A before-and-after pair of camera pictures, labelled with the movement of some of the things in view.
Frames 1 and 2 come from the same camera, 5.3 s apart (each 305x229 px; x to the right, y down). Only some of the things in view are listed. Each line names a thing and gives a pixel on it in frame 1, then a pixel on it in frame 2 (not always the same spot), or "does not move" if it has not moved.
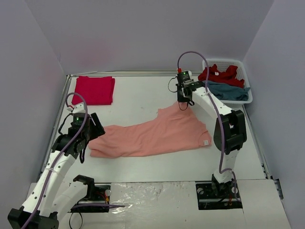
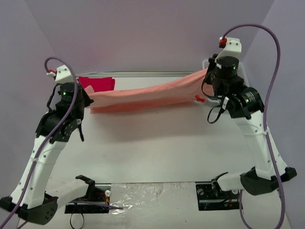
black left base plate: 101,195 does not move
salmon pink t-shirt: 176,127 -> 186,88
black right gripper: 181,96 -> 209,78
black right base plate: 216,195 does not move
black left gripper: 96,127 -> 86,99
